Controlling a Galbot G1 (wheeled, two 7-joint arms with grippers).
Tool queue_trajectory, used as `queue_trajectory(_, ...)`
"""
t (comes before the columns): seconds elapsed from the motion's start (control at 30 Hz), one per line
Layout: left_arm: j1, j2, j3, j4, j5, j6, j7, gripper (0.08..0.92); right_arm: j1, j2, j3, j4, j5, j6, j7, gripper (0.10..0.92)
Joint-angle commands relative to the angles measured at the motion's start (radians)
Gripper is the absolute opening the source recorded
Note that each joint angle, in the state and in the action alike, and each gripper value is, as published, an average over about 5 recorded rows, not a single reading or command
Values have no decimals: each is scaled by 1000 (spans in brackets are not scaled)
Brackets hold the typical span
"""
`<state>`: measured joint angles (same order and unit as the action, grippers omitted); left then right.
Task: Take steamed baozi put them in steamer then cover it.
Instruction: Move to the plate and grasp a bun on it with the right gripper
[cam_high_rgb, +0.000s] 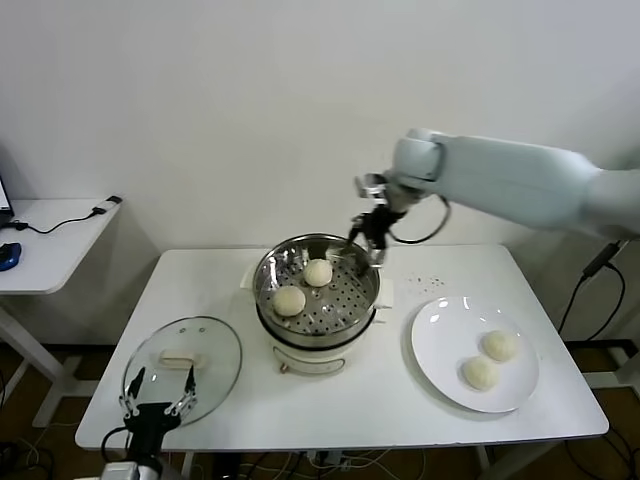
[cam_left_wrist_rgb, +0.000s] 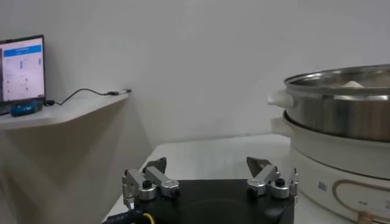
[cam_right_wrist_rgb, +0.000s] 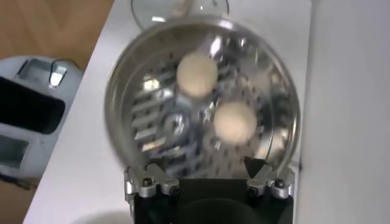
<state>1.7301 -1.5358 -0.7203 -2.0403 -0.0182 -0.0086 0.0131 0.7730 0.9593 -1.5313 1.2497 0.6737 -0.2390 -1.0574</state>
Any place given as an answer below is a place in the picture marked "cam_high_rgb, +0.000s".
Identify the white power strip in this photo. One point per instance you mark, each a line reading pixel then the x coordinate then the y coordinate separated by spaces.
pixel 327 459

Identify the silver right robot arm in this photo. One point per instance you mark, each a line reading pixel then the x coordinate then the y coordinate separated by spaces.
pixel 525 180

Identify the white round plate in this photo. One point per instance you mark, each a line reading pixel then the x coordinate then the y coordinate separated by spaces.
pixel 440 340

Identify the scattered dark crumbs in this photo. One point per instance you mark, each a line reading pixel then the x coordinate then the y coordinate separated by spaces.
pixel 432 283

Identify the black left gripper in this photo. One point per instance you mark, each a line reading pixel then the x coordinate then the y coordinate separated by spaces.
pixel 150 420

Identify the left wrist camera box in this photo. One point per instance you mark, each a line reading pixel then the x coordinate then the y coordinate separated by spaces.
pixel 120 471

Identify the white steamed baozi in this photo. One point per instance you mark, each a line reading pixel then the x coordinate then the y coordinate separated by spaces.
pixel 318 273
pixel 289 301
pixel 500 346
pixel 480 374

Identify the blue computer mouse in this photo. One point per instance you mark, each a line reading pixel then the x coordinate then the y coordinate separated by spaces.
pixel 10 256

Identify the black laptop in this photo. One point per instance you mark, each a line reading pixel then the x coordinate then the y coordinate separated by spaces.
pixel 4 200

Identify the perforated steel steamer basket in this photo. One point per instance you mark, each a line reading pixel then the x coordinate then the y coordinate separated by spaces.
pixel 267 272

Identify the white electric cooker base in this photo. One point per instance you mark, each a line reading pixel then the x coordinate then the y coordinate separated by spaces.
pixel 310 359

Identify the white side table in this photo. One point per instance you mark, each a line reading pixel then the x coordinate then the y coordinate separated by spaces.
pixel 50 260

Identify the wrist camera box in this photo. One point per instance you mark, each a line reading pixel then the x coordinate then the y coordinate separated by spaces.
pixel 120 471
pixel 370 186

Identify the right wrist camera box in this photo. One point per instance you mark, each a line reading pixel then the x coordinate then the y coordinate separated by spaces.
pixel 370 186

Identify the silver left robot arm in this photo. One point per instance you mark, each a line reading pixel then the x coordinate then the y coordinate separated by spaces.
pixel 145 467

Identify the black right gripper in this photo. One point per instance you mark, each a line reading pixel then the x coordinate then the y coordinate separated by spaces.
pixel 381 227

